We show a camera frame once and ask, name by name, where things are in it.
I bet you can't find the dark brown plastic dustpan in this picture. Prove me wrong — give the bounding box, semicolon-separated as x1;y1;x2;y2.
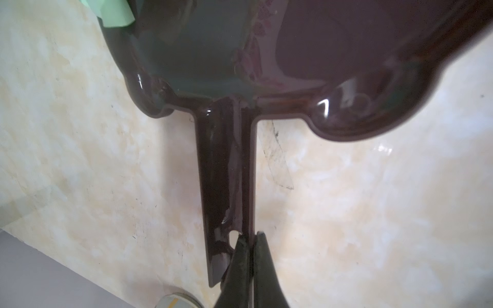
98;1;492;286

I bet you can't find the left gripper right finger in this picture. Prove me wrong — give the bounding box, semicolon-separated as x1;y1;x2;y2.
253;232;290;308

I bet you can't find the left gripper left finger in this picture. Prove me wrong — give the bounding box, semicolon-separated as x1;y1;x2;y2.
214;235;251;308

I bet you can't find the small green drink can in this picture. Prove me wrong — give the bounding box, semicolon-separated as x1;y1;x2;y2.
155;293;203;308

